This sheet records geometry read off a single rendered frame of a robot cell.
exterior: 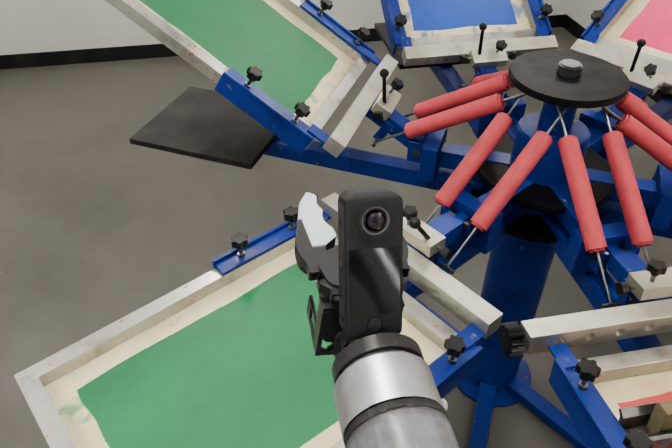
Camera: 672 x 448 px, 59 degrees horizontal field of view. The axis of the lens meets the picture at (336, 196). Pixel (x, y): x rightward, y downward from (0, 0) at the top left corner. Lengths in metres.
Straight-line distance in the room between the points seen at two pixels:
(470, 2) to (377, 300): 2.08
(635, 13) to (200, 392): 2.01
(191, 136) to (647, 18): 1.70
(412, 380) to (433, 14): 2.05
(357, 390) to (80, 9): 4.69
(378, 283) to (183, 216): 2.86
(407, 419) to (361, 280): 0.10
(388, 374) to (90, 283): 2.68
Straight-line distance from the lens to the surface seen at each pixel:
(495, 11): 2.48
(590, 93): 1.66
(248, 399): 1.31
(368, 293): 0.45
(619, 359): 1.41
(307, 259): 0.51
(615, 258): 1.59
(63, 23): 5.07
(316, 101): 1.86
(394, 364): 0.43
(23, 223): 3.55
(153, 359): 1.41
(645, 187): 1.91
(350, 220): 0.43
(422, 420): 0.41
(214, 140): 2.07
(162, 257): 3.07
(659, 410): 1.26
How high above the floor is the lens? 2.04
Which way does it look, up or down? 38 degrees down
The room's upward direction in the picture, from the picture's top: straight up
